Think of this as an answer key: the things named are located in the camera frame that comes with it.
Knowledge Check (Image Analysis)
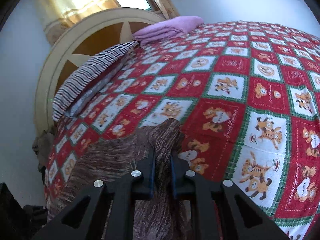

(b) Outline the folded pink blanket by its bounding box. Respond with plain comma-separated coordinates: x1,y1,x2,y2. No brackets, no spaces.
132,16,204,46

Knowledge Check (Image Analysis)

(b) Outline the red patchwork cartoon bedspread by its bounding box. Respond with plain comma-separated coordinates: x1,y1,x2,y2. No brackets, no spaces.
45,21,319,239

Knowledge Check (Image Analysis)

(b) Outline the striped pillow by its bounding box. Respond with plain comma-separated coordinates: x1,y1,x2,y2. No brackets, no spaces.
52,41,138,122

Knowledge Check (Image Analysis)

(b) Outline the cream and brown headboard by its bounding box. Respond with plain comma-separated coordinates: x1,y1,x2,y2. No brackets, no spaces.
34,8,165,134

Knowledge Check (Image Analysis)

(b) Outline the brown knitted sweater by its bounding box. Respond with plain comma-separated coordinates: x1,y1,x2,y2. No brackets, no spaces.
48,119,188,239

